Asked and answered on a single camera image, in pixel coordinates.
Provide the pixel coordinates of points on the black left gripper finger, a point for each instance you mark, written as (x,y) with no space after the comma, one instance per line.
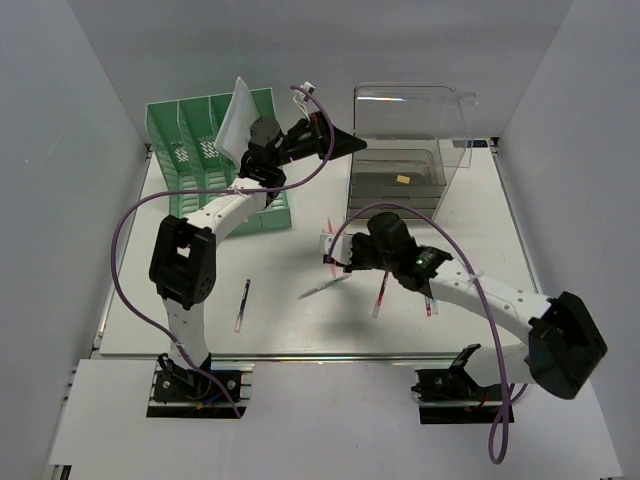
(348,147)
(339,139)

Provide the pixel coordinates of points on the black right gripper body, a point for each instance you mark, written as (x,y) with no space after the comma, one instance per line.
(365,253)

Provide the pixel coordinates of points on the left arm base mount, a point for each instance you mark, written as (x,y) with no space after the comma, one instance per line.
(178,393)

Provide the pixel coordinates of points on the clear plastic document folder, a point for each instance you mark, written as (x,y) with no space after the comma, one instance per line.
(234,133)

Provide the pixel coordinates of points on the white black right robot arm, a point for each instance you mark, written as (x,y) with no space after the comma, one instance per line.
(559,345)

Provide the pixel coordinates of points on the clear acrylic drawer cabinet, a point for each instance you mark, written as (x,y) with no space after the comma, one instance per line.
(419,130)

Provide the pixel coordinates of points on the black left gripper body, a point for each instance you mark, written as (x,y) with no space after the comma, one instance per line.
(304,142)

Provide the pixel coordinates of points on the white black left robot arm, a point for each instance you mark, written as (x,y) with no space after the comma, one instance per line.
(183,265)

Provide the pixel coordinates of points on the dark red pen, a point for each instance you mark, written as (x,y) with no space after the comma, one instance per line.
(380,297)

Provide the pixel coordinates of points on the green file organizer rack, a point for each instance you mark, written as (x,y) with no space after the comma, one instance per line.
(182,134)

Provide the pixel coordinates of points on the red pink pen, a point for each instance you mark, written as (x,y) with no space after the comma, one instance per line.
(332,266)

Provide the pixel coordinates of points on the grey clear pen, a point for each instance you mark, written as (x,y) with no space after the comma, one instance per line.
(324,286)

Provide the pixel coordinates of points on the dark blue pen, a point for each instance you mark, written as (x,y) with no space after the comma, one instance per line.
(242,307)

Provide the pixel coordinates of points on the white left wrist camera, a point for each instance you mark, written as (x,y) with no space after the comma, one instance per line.
(301,97)

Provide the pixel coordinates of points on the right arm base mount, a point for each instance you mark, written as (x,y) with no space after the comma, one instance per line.
(467,391)

